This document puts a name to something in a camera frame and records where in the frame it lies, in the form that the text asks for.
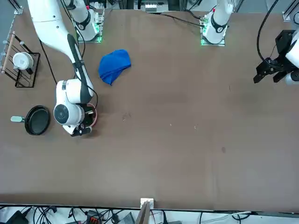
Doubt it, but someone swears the black pan pale handle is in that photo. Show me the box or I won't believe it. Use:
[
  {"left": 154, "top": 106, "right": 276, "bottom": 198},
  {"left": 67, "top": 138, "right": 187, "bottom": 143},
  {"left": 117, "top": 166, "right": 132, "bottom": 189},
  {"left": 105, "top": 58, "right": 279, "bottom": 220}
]
[{"left": 10, "top": 105, "right": 51, "bottom": 136}]

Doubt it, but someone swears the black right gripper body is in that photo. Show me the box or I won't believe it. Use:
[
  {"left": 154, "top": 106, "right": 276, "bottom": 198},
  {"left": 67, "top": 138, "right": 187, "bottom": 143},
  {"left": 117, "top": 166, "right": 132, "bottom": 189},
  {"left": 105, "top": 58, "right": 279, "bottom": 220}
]
[{"left": 80, "top": 105, "right": 96, "bottom": 128}]

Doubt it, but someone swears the white cable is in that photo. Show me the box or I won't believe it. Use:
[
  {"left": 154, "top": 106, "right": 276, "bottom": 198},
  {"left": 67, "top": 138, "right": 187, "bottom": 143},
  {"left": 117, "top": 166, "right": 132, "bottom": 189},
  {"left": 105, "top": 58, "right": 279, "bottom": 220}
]
[{"left": 223, "top": 211, "right": 252, "bottom": 220}]

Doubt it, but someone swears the large black adapter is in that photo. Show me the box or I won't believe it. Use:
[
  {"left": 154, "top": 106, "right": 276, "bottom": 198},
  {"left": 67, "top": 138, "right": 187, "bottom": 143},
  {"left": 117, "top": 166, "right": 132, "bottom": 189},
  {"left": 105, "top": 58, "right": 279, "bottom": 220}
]
[{"left": 5, "top": 210, "right": 29, "bottom": 224}]

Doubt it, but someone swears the pink bowl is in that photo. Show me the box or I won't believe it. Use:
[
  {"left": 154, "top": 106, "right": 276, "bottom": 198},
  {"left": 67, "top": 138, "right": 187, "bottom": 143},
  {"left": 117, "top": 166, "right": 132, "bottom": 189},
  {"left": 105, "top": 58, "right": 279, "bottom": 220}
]
[{"left": 80, "top": 103, "right": 99, "bottom": 128}]

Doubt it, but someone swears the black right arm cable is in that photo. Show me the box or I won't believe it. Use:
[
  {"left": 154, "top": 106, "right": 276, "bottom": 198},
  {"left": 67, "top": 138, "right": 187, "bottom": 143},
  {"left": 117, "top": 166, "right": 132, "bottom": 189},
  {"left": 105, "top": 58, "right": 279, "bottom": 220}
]
[{"left": 38, "top": 0, "right": 99, "bottom": 110}]

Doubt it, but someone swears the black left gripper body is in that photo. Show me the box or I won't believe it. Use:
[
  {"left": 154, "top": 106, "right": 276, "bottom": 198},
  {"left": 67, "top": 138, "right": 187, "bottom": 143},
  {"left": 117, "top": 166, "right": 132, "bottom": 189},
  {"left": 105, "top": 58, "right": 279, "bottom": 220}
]
[{"left": 275, "top": 29, "right": 296, "bottom": 58}]

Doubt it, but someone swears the red and black connector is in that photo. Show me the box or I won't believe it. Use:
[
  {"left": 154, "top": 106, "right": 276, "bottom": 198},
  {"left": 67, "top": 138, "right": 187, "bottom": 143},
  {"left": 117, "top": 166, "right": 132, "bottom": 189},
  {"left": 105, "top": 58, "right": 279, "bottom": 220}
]
[{"left": 85, "top": 210, "right": 104, "bottom": 224}]

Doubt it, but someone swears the blue cloth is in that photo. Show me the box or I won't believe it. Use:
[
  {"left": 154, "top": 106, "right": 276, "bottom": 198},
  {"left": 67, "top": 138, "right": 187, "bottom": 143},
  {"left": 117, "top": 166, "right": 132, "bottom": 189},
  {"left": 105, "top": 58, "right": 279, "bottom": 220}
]
[{"left": 98, "top": 49, "right": 133, "bottom": 86}]

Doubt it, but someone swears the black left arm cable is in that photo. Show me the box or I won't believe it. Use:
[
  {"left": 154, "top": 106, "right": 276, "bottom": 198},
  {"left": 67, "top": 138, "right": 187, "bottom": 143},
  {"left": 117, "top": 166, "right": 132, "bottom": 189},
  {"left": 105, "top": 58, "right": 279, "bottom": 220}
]
[{"left": 256, "top": 0, "right": 281, "bottom": 62}]

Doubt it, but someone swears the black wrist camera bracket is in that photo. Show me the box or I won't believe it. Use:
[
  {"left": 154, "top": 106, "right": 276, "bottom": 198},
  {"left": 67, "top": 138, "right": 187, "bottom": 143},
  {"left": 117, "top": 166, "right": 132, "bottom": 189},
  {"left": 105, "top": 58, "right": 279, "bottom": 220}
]
[{"left": 71, "top": 126, "right": 93, "bottom": 138}]

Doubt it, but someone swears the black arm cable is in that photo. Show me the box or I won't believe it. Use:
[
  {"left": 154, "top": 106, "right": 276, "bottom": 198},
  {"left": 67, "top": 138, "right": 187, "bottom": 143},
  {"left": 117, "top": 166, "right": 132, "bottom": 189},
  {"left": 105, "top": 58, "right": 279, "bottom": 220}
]
[
  {"left": 256, "top": 0, "right": 281, "bottom": 62},
  {"left": 38, "top": 0, "right": 99, "bottom": 110}
]

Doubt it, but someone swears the white mug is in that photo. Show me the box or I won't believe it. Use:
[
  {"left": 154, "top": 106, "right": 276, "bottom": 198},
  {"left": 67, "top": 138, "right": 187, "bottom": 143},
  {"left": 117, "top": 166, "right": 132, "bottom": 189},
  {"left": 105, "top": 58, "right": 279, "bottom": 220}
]
[{"left": 12, "top": 52, "right": 35, "bottom": 75}]

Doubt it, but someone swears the black wire cup rack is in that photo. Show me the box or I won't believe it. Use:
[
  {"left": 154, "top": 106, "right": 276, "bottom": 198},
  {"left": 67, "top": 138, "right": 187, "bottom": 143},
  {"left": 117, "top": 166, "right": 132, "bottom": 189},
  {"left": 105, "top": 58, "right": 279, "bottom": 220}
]
[{"left": 1, "top": 31, "right": 41, "bottom": 89}]

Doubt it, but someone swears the black base cable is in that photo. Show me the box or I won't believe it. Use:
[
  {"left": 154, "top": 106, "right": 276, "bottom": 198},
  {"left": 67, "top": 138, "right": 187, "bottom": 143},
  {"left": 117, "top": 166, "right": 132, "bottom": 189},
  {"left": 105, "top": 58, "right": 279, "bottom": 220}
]
[{"left": 160, "top": 10, "right": 206, "bottom": 28}]

